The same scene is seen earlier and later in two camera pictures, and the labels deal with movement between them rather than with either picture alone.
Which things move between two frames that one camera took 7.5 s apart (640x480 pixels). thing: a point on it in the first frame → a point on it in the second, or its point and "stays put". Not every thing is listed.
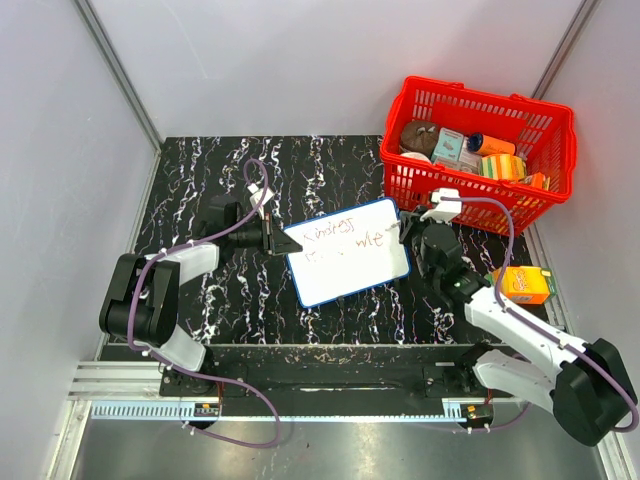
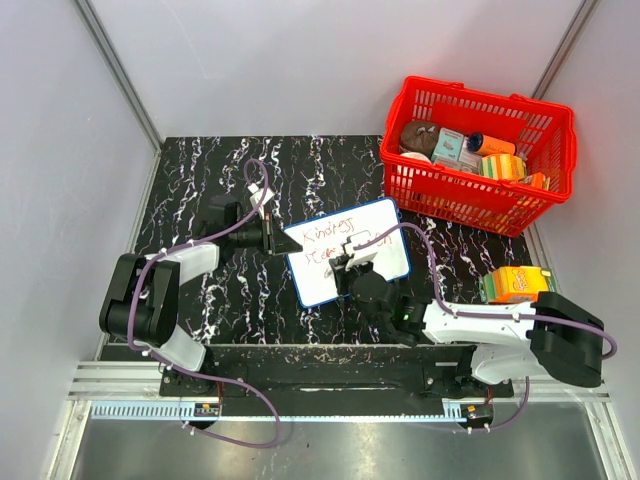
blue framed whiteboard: [347, 252] stays put
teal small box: [448, 145] stays put
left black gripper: [282, 244] stays put
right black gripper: [409, 224] → [342, 276]
